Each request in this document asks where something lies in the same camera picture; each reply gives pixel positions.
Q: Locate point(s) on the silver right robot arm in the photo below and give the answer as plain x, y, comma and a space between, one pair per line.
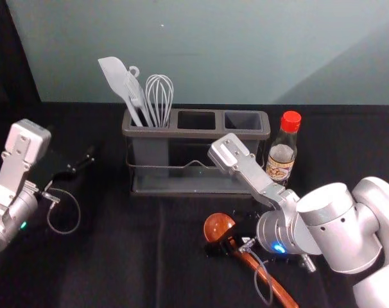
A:
335, 224

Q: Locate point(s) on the dark grey utensil holder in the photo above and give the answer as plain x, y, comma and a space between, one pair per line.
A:
149, 150

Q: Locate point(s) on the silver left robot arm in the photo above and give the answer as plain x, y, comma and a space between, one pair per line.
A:
16, 179

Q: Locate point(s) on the grey silicone spatula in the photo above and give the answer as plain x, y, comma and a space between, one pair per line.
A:
115, 75

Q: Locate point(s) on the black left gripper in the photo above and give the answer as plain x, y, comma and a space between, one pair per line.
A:
50, 168

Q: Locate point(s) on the black table cloth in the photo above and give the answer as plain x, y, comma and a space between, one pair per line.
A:
124, 263

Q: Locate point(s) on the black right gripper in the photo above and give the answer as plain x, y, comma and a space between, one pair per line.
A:
247, 226

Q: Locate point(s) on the brown wooden ladle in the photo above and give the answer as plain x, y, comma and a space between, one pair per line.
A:
217, 227

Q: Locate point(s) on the grey whisk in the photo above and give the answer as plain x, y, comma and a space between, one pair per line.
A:
160, 96

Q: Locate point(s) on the sauce bottle with red cap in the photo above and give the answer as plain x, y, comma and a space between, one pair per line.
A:
281, 157

